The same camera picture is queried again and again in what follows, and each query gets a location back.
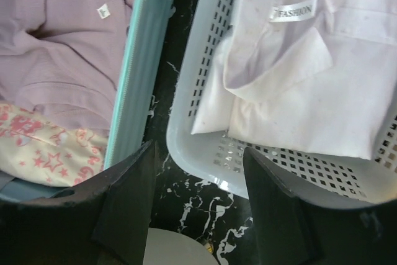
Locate white shirt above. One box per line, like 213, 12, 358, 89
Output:
192, 0, 396, 159

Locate white perforated plastic basket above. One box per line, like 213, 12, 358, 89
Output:
166, 0, 396, 203

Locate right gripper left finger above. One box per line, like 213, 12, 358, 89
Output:
1, 141, 159, 264

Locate black marble pattern mat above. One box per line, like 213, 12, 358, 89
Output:
145, 0, 259, 264

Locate white round drum box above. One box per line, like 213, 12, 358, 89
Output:
143, 228, 218, 265

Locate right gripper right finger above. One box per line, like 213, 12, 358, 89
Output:
243, 147, 396, 264

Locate light blue hard-shell suitcase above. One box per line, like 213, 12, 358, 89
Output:
1, 0, 172, 202

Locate light purple knit top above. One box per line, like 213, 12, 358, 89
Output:
1, 0, 134, 135

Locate cream pink-print cloth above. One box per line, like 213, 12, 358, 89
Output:
1, 102, 107, 187

